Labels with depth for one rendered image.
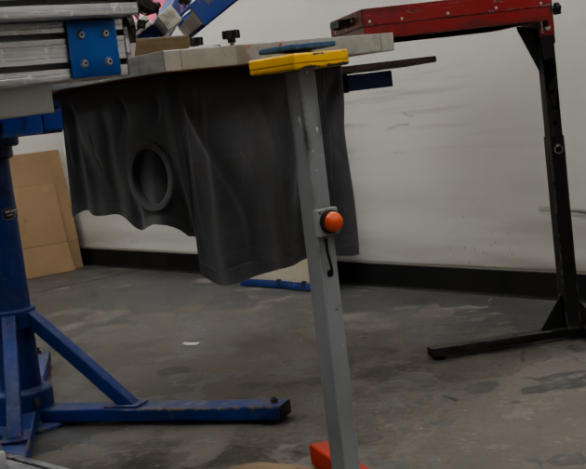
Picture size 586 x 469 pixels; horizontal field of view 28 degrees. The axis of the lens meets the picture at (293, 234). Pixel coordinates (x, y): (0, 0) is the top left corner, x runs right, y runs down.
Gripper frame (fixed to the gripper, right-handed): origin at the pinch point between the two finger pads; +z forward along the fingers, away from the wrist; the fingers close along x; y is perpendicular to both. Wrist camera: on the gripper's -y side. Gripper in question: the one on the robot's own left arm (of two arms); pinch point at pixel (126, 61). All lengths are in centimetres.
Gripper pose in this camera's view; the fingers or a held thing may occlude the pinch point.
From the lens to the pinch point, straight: 281.8
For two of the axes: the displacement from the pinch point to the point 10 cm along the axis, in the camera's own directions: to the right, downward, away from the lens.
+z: 1.2, 9.9, 1.2
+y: -7.7, 1.7, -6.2
